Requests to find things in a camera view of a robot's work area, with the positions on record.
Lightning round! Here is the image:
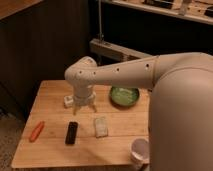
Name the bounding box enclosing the orange carrot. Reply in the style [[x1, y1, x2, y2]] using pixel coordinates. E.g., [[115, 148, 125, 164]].
[[29, 121, 45, 142]]

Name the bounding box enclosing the wooden table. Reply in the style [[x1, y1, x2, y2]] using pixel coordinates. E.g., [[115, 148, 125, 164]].
[[12, 80, 149, 169]]

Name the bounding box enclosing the upper shelf with items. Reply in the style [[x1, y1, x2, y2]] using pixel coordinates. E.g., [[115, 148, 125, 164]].
[[101, 0, 213, 26]]

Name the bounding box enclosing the metal vertical pole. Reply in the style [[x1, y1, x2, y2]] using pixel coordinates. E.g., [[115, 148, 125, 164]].
[[98, 0, 104, 43]]

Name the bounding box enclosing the dark wooden cabinet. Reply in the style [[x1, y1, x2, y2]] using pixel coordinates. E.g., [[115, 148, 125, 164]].
[[0, 0, 90, 119]]

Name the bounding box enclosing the white sponge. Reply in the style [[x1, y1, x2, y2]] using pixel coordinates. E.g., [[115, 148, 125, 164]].
[[94, 117, 108, 138]]

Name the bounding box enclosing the black remote control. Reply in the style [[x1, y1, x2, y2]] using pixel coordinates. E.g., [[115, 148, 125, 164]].
[[65, 122, 78, 145]]

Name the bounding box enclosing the white plastic bottle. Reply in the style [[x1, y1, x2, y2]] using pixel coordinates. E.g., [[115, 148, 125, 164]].
[[64, 95, 74, 108]]

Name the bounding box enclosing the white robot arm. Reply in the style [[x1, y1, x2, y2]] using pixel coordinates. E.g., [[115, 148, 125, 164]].
[[64, 52, 213, 171]]

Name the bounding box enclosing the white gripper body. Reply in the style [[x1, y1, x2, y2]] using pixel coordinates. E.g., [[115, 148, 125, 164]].
[[73, 85, 96, 106]]

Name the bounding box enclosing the grey metal shelf beam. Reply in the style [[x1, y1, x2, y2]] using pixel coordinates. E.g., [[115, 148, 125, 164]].
[[90, 39, 150, 61]]

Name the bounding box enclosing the green bowl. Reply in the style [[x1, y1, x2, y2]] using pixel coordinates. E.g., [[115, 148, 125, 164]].
[[109, 87, 140, 107]]

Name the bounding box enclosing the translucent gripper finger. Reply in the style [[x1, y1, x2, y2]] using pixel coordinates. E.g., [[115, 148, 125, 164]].
[[73, 105, 80, 115], [89, 103, 97, 113]]

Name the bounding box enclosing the white ceramic cup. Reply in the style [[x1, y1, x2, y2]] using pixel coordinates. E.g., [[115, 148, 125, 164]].
[[130, 138, 149, 171]]

